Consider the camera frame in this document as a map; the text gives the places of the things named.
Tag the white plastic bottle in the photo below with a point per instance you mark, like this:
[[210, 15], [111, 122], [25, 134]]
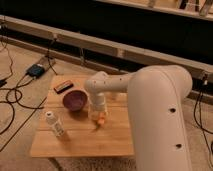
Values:
[[55, 123]]

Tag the white cup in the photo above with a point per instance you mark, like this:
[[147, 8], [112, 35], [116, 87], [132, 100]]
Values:
[[114, 95]]

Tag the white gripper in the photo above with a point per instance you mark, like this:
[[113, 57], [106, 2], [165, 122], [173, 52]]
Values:
[[97, 104]]

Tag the wooden table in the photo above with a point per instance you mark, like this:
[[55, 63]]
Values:
[[82, 138]]

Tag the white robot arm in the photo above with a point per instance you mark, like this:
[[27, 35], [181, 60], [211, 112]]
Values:
[[154, 96]]

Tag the purple ceramic bowl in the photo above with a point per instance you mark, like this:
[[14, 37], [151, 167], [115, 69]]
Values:
[[75, 100]]

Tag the black rectangular case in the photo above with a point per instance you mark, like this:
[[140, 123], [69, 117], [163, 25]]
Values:
[[63, 87]]

